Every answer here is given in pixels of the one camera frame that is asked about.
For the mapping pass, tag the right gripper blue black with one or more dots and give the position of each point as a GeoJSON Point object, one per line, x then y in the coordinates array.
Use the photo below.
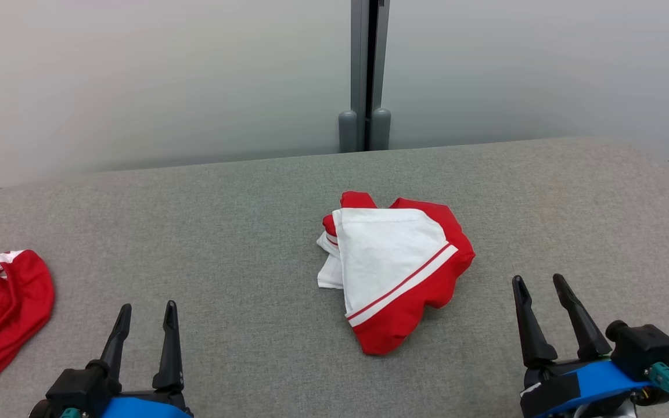
{"type": "Point", "coordinates": [590, 383]}

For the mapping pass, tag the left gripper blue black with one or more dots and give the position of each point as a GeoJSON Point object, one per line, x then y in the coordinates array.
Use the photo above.
{"type": "Point", "coordinates": [148, 409]}

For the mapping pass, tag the red shorts with white stripe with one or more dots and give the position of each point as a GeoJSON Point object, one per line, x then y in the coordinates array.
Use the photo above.
{"type": "Point", "coordinates": [3, 313]}

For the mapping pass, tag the red and white jersey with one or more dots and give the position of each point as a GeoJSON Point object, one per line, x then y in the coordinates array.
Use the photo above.
{"type": "Point", "coordinates": [392, 261]}

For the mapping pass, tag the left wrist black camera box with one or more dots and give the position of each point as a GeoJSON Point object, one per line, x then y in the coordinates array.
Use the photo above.
{"type": "Point", "coordinates": [73, 389]}

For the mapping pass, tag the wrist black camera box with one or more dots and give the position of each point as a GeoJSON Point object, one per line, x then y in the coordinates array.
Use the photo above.
{"type": "Point", "coordinates": [645, 348]}
{"type": "Point", "coordinates": [73, 389]}

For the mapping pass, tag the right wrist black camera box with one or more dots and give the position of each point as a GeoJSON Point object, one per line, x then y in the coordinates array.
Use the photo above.
{"type": "Point", "coordinates": [645, 348]}

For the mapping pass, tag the grey cylindrical post foot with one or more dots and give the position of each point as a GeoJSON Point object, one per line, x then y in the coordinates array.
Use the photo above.
{"type": "Point", "coordinates": [347, 132]}
{"type": "Point", "coordinates": [380, 129]}

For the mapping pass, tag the grey metal partition frame post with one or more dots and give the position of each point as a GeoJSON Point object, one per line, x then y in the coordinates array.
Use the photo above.
{"type": "Point", "coordinates": [359, 58]}

